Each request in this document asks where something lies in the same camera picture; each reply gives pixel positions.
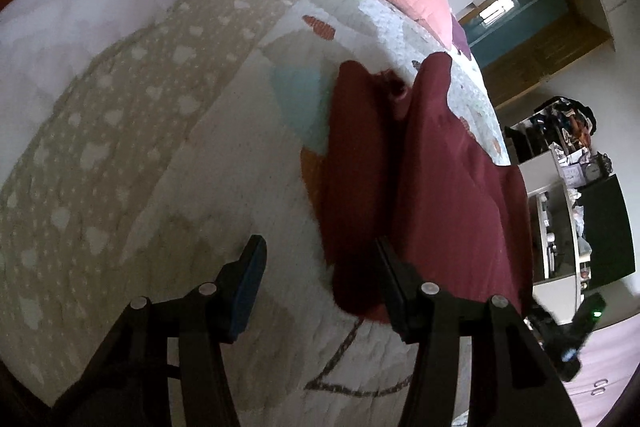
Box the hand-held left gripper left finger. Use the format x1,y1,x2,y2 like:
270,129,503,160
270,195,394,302
52,234,268,427

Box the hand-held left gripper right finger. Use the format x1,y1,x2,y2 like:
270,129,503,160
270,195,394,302
372,236,583,427

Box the maroon small pants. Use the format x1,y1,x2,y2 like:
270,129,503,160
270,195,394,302
319,52,534,326

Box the pink drawer chest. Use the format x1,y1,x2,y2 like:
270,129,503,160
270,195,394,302
562,321,637,427

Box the black screen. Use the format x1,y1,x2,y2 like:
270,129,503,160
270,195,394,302
575,173,637,293

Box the white cluttered shelf unit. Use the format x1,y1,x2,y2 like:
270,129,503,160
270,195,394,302
502,96,615,324

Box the beige cloud printed quilt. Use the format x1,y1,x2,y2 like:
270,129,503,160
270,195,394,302
0,0,513,427

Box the purple cushion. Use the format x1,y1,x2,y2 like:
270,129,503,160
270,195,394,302
451,13,474,59

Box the white bed sheet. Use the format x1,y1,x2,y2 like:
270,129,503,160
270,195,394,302
0,0,321,180

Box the wooden wall niche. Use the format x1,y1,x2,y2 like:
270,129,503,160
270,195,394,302
457,0,617,108

